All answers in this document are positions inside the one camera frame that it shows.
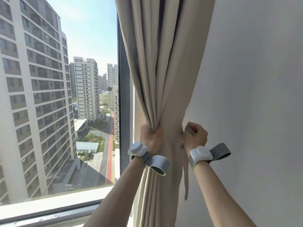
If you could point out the person's right hand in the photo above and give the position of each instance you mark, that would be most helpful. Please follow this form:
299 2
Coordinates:
198 138

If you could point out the person's left forearm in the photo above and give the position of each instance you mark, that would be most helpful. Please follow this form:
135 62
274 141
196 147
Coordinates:
118 198

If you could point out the person's left hand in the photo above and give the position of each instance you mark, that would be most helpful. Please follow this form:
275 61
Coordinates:
151 141

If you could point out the slim white tower building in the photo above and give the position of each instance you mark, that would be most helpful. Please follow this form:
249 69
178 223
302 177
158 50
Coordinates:
112 77

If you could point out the white grey wrist tracker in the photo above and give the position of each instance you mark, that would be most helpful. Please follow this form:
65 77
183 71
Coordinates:
201 154
137 149

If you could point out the beige curtain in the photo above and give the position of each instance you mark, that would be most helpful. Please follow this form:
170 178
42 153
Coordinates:
165 68

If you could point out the person's right forearm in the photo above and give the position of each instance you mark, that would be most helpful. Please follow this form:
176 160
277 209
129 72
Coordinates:
217 198

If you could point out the large grey apartment building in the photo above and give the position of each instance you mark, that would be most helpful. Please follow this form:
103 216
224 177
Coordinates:
33 92

